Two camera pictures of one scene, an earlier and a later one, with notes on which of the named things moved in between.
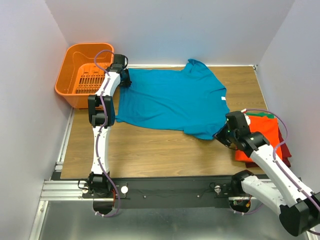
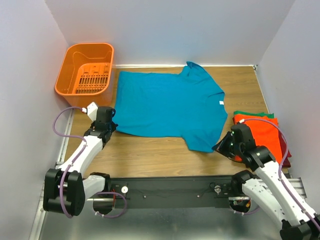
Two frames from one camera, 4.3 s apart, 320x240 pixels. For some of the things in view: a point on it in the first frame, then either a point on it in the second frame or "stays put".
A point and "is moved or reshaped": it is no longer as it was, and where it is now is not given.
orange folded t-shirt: x=268 y=127 stays put
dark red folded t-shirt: x=284 y=152 stays put
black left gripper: x=127 y=82 -> x=113 y=126
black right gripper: x=219 y=136 -> x=220 y=146
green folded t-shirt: x=260 y=114 stays put
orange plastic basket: x=82 y=71 stays put
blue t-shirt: x=191 y=99 is moved or reshaped
